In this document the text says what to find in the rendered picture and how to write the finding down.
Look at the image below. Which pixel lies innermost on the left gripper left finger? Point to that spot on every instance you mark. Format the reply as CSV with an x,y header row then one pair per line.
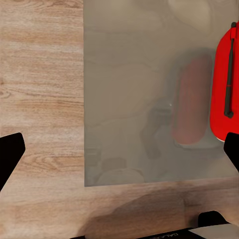
x,y
12,147

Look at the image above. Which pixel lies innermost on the radio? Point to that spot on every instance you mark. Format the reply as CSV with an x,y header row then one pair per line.
x,y
224,111

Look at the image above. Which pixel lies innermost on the coffee table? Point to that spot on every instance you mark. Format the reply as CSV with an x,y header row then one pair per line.
x,y
148,78

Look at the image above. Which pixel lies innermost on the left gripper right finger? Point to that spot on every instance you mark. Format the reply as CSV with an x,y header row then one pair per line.
x,y
231,148

